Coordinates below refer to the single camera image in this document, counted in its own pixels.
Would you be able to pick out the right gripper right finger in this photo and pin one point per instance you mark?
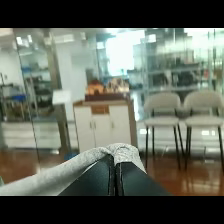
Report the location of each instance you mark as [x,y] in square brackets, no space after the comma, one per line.
[136,183]

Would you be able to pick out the grey garment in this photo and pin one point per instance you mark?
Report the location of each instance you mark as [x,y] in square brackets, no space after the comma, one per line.
[50,178]

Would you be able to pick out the white cabinet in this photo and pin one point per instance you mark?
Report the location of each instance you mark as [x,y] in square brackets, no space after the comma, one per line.
[101,128]

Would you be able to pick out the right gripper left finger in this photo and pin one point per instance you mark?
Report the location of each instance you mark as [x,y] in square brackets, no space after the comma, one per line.
[96,181]

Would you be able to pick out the grey chair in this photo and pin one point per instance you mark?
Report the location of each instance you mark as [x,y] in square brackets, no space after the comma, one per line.
[162,115]
[204,115]

